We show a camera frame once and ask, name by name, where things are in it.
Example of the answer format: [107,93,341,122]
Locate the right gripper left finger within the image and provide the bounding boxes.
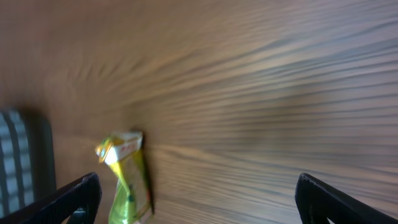
[1,172,102,224]

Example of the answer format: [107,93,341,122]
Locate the grey plastic basket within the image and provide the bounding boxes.
[1,109,57,217]

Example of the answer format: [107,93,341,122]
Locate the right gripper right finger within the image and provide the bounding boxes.
[295,173,397,224]

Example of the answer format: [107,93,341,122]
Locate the green juice carton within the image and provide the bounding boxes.
[95,131,154,224]

